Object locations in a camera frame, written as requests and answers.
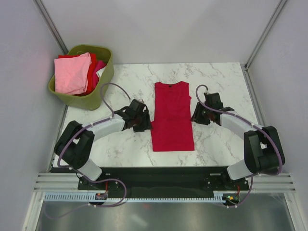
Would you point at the magenta shirt in basket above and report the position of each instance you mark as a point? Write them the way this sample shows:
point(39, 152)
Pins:
point(100, 64)

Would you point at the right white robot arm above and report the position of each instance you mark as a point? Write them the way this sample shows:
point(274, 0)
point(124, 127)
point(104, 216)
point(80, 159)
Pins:
point(263, 152)

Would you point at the white slotted cable duct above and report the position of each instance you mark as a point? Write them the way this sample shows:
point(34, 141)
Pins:
point(96, 198)

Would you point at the aluminium frame post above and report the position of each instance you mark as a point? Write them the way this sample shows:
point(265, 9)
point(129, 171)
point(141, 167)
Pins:
point(269, 26)
point(50, 24)

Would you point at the crimson red t shirt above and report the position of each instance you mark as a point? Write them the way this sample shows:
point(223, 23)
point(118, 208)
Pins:
point(172, 127)

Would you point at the red folded shirt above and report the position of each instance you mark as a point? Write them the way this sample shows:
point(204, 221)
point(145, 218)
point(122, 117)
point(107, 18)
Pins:
point(92, 72)

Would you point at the left aluminium frame post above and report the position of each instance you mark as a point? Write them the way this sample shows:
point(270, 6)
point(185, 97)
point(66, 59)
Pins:
point(50, 24)

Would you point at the right aluminium frame post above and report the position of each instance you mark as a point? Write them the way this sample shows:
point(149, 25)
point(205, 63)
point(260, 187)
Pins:
point(269, 26)

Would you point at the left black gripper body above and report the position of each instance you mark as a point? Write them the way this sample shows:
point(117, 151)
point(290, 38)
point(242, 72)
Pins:
point(143, 121)

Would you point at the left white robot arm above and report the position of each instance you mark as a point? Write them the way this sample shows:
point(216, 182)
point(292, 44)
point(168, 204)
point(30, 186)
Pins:
point(75, 144)

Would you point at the white cloth in basket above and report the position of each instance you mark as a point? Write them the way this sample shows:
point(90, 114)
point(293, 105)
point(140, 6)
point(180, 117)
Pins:
point(100, 72)

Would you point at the aluminium extrusion rail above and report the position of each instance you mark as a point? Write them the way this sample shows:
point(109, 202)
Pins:
point(56, 182)

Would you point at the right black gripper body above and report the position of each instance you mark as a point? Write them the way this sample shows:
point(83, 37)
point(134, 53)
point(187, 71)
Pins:
point(201, 114)

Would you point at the light pink folded shirt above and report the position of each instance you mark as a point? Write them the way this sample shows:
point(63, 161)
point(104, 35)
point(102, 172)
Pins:
point(71, 73)

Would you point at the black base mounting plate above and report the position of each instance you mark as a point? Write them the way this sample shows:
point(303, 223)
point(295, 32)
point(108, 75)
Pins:
point(164, 182)

